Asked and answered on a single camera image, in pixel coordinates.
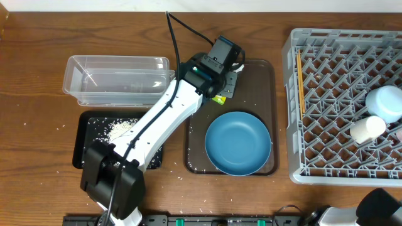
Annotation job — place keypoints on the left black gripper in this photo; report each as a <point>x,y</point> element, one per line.
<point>231,89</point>

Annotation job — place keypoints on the yellow green snack wrapper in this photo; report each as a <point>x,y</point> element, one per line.
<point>219,99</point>

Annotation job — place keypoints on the dark blue bowl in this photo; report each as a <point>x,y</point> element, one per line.
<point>238,143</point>

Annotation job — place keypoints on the wooden chopstick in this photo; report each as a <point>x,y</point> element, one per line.
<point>301,87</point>
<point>301,114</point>

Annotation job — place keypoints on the white rice pile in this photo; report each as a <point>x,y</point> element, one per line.
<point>106,129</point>

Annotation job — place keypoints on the light blue small bowl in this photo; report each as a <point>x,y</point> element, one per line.
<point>385,102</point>

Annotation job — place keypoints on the pink white cup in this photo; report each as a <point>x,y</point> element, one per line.
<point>399,135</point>

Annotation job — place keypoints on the white tissue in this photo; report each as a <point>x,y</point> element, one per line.
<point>237,67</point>

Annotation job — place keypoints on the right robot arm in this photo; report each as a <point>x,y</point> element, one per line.
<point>377,208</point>

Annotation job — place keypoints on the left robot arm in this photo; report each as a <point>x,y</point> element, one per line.
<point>113,174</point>

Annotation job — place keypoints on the grey dishwasher rack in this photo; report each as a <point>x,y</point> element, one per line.
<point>340,67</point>

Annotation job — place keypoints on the brown serving tray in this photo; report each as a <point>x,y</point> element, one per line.
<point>255,94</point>

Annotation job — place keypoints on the clear plastic bin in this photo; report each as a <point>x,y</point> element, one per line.
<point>117,81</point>

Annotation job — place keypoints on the black tray bin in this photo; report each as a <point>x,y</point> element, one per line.
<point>78,153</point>

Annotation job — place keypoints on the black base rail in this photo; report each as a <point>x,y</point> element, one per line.
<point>164,220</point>

